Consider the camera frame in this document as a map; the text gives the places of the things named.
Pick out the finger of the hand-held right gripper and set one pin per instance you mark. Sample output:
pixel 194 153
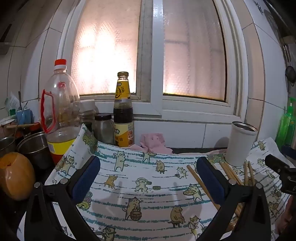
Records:
pixel 288 150
pixel 277 163

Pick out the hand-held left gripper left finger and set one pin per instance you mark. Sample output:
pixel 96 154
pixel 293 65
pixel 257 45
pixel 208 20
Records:
pixel 86 178

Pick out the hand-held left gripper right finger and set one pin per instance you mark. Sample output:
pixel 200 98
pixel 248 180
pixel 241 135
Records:
pixel 209 178

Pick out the wooden chopstick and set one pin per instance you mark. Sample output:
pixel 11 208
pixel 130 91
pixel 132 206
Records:
pixel 231 172
pixel 196 177
pixel 225 170
pixel 246 173
pixel 251 173

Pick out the white cylindrical cup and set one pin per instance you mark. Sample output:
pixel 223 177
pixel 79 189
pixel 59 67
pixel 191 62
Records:
pixel 239 146

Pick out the person's right hand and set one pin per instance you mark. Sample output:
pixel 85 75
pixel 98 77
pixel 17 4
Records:
pixel 286 223

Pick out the green dish soap bottle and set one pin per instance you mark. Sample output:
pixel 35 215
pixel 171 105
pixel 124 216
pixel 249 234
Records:
pixel 285 129

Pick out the glass jar black lid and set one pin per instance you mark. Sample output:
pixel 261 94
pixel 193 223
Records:
pixel 104 129

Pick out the cat printed cloth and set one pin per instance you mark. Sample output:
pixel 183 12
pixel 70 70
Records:
pixel 143 166

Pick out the pink cloth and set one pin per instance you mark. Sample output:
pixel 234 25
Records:
pixel 152 142

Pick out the glass jar grey lid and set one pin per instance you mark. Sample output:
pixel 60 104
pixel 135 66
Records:
pixel 87 111

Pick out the orange pumpkin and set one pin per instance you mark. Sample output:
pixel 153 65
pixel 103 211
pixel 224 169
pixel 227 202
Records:
pixel 16 176

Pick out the dark sauce bottle yellow cap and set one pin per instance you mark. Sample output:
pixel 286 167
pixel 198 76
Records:
pixel 123 115

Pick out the hanging metal strainer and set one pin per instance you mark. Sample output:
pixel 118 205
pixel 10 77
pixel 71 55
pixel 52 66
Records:
pixel 291 75

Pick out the large plastic oil bottle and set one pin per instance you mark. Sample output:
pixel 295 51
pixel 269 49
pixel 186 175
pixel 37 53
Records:
pixel 61 104

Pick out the small steel pot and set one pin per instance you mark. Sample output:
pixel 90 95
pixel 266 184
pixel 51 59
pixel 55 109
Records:
pixel 7 146

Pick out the blue box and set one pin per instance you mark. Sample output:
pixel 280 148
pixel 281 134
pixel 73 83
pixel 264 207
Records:
pixel 24 117

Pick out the white framed frosted window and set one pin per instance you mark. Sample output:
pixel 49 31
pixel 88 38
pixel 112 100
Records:
pixel 148 46

